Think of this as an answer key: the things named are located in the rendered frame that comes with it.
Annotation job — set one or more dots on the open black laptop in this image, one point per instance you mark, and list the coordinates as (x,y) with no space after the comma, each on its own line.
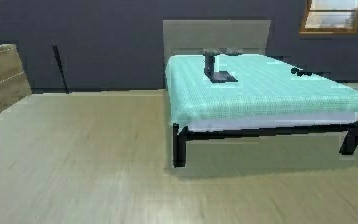
(217,73)

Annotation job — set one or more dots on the dark grey pillow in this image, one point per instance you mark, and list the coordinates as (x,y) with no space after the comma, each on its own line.
(234,51)
(211,51)

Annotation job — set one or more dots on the bed with turquoise cover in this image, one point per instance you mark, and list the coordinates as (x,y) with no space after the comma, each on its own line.
(263,93)

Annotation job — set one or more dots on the black baseball bat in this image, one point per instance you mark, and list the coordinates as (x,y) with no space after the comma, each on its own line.
(60,68)

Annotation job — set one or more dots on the small black object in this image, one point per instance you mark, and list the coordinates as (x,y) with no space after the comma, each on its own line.
(300,71)

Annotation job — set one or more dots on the wooden chest of drawers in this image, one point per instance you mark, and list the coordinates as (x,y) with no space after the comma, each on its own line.
(3,76)

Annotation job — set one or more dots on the wooden framed window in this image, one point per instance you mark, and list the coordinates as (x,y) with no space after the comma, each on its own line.
(332,16)

